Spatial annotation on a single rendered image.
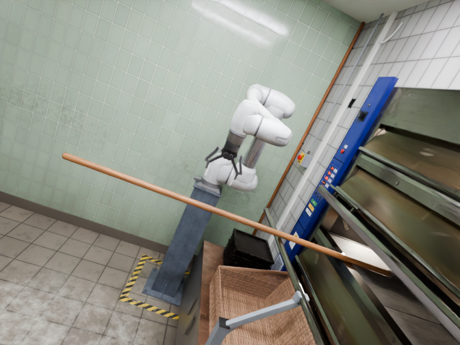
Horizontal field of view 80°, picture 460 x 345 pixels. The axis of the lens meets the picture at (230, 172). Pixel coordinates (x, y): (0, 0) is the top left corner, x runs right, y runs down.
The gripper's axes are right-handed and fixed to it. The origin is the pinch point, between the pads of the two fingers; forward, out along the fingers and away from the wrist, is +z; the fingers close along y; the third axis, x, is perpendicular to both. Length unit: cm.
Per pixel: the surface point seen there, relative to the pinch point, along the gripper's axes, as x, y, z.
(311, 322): 63, -43, 10
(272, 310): 53, -35, 20
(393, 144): -9, -75, -49
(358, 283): 26, -77, 12
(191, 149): -103, 27, 25
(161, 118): -100, 59, 8
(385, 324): 48, -79, 11
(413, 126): -3, -75, -60
